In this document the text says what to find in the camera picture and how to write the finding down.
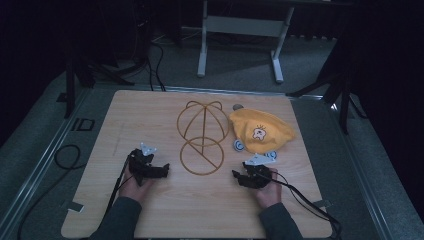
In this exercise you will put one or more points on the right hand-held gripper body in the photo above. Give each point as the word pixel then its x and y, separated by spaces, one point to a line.
pixel 258 175

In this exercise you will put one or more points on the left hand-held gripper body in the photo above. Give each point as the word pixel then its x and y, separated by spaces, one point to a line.
pixel 141 165

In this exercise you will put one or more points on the person's right hand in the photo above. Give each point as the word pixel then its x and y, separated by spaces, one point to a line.
pixel 270 193

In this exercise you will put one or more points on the person's left hand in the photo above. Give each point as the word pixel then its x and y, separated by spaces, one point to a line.
pixel 133 190

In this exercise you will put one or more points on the blue white round sticker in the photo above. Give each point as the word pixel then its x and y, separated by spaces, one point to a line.
pixel 238 145
pixel 272 154

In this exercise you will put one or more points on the yellow hat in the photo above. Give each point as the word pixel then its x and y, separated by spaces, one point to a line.
pixel 263 123

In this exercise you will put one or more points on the grey round disc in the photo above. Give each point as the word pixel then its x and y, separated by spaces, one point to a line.
pixel 237 106

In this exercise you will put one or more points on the grey tape piece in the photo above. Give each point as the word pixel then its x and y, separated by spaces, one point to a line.
pixel 76 206
pixel 322 203

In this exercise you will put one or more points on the black tripod stand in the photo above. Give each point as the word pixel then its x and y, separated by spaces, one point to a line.
pixel 345 100
pixel 70 86

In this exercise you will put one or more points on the aluminium floor rail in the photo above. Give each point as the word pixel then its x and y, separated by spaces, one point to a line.
pixel 216 90
pixel 365 173
pixel 40 163

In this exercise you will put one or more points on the white metal desk frame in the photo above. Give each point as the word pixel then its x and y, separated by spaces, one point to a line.
pixel 243 26

